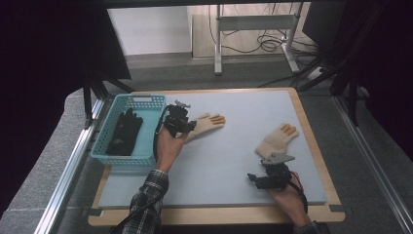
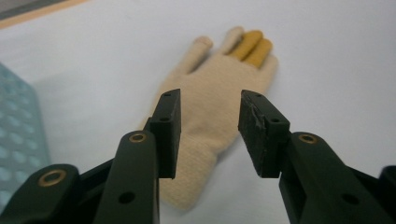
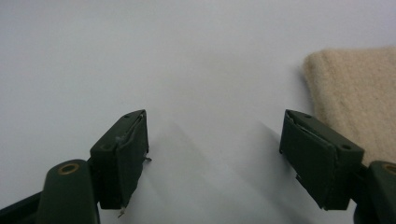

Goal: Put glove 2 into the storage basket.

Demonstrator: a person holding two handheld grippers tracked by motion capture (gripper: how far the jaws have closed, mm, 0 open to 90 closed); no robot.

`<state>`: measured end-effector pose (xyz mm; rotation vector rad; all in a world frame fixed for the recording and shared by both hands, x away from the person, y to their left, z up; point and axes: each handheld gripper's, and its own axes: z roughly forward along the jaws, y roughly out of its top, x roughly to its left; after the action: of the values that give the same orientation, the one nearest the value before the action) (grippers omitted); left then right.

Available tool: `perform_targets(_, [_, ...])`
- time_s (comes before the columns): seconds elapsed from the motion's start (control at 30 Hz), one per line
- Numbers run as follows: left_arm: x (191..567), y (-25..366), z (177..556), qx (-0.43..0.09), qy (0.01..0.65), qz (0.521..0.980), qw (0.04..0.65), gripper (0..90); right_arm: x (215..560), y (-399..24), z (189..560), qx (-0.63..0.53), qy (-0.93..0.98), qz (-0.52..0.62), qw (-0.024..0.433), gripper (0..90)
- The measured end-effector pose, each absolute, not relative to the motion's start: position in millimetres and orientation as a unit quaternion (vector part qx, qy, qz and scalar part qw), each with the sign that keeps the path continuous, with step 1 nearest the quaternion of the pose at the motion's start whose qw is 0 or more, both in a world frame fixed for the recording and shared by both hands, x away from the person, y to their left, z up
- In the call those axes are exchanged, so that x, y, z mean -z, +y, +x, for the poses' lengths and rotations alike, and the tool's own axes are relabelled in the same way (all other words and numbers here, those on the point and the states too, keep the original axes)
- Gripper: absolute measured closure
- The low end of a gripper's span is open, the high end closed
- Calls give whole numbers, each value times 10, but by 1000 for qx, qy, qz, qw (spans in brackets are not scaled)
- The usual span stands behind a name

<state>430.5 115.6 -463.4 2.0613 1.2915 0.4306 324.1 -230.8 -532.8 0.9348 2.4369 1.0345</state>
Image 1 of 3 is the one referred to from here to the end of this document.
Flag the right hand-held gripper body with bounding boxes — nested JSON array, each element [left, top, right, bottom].
[[256, 152, 297, 191]]

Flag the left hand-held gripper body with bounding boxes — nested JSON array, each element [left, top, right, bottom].
[[163, 99, 192, 137]]

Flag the beige knit glove orange fingertips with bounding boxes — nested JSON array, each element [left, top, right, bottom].
[[254, 122, 300, 160], [183, 112, 227, 144]]

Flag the turquoise plastic basket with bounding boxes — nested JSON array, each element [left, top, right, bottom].
[[90, 94, 169, 167]]

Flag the person's left hand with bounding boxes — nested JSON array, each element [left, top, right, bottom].
[[155, 126, 188, 174]]

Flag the person's right hand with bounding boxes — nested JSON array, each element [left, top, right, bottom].
[[267, 172, 310, 227]]

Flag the light grey foam mat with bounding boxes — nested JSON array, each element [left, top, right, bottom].
[[96, 90, 328, 209]]

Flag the black tripod stand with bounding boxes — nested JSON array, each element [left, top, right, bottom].
[[82, 64, 136, 130]]

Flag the white panel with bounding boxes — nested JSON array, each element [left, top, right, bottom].
[[106, 6, 193, 57]]

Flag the white power strip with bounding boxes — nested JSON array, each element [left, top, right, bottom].
[[306, 65, 324, 81]]

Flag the black metal stand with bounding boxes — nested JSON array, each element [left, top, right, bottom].
[[290, 0, 371, 128]]

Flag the dark curtain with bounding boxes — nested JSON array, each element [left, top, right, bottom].
[[0, 0, 132, 217], [301, 0, 413, 162]]

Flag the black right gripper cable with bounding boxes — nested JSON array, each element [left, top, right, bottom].
[[289, 171, 309, 214]]

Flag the aluminium rail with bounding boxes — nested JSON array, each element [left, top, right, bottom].
[[33, 97, 109, 234], [331, 95, 413, 234]]

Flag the black floor cables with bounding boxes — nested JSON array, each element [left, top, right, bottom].
[[207, 4, 320, 67]]

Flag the white metal desk frame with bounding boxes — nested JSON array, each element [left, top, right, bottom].
[[213, 4, 302, 76]]

